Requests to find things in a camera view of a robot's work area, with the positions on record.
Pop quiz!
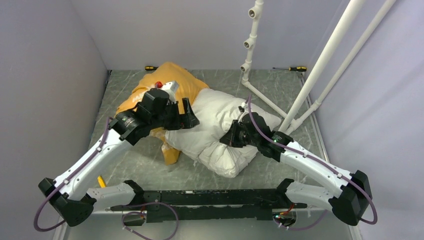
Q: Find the aluminium table edge rail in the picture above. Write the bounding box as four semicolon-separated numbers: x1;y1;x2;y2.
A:
299;72;330;163

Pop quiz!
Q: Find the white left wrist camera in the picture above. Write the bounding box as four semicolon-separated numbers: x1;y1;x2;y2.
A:
160;81;180;103

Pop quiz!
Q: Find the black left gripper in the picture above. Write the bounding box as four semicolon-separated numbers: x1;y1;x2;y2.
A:
150;98;200;131

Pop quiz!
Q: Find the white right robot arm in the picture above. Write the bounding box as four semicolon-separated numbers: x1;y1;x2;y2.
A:
219;112;378;226

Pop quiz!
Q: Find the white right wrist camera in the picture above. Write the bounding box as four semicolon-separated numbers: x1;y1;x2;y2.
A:
237;101;249;122

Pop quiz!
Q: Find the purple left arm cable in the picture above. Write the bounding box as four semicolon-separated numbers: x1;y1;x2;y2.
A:
33;116;114;233

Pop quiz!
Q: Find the yellow black screwdriver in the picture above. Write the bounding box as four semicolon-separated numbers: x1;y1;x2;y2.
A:
272;66;307;73
144;65;159;72

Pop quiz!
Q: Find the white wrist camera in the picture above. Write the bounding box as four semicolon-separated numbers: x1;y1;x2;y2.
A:
160;81;180;103
237;101;249;122

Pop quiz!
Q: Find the yellow black screwdriver right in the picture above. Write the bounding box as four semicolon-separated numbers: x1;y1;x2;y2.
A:
272;66;307;73

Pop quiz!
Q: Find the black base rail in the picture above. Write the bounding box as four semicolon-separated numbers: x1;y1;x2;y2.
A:
110;188;306;223

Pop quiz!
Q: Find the white pvc pipe frame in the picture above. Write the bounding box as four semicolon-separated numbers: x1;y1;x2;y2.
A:
240;0;395;134

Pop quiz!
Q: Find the white pillow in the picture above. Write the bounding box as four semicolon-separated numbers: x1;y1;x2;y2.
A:
164;87;282;179

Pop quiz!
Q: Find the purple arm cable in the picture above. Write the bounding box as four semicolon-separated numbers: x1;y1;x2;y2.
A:
33;116;114;233
246;94;379;226

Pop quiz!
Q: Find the yellow pillowcase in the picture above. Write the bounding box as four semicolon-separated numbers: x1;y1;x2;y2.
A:
112;62;208;165

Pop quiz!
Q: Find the yellow black screwdriver left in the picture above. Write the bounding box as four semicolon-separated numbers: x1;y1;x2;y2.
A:
144;65;159;72

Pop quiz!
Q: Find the yellow screwdriver near base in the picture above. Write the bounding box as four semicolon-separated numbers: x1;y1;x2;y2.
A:
97;175;107;188

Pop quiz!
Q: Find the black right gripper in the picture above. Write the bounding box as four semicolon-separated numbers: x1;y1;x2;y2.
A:
220;119;260;147

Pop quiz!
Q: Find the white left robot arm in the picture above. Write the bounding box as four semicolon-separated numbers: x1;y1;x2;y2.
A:
38;87;200;227

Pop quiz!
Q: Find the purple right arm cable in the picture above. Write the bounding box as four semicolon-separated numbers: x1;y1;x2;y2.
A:
246;94;379;226

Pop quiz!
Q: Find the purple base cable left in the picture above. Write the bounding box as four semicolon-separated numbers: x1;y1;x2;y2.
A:
121;202;180;240

